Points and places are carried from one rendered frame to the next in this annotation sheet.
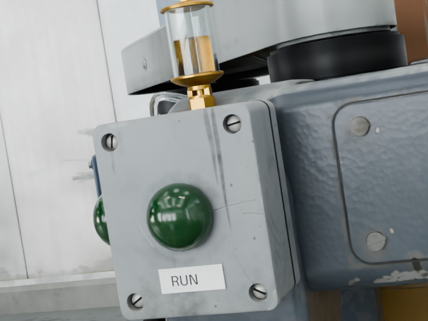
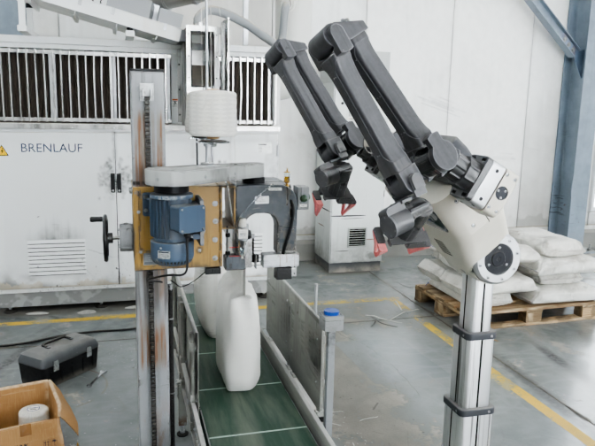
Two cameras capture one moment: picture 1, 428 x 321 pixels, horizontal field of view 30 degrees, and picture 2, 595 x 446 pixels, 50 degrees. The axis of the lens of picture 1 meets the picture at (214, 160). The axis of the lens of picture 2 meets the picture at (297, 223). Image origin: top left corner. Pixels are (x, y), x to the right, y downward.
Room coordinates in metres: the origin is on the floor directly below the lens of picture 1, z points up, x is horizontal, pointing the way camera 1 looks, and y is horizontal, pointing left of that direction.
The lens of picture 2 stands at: (1.79, 2.04, 1.64)
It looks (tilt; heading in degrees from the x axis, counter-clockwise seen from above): 11 degrees down; 235
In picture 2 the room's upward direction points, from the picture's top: 1 degrees clockwise
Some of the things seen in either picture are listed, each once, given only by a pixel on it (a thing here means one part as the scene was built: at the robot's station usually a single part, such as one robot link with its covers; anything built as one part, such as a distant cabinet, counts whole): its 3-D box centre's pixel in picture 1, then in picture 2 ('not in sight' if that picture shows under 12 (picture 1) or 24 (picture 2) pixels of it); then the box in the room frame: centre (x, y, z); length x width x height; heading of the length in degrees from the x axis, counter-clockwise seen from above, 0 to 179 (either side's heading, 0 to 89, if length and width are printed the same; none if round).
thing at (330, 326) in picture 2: not in sight; (331, 320); (0.32, 0.17, 0.81); 0.08 x 0.08 x 0.06; 71
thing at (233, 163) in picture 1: (199, 207); (300, 196); (0.37, 0.01, 1.29); 0.08 x 0.05 x 0.09; 71
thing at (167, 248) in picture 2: not in sight; (172, 227); (0.91, 0.00, 1.21); 0.15 x 0.15 x 0.25
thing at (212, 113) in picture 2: not in sight; (212, 113); (0.77, 0.03, 1.61); 0.17 x 0.17 x 0.17
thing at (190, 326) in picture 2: not in sight; (184, 334); (0.57, -0.66, 0.54); 1.05 x 0.02 x 0.41; 71
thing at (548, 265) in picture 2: not in sight; (552, 261); (-2.75, -0.86, 0.44); 0.68 x 0.44 x 0.15; 161
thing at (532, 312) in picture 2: not in sight; (502, 300); (-2.52, -1.15, 0.07); 1.20 x 0.82 x 0.14; 163
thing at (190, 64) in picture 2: not in sight; (198, 79); (-0.32, -2.33, 1.82); 0.51 x 0.27 x 0.71; 71
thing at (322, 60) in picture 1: (336, 62); (253, 180); (0.53, -0.09, 1.35); 0.09 x 0.09 x 0.03
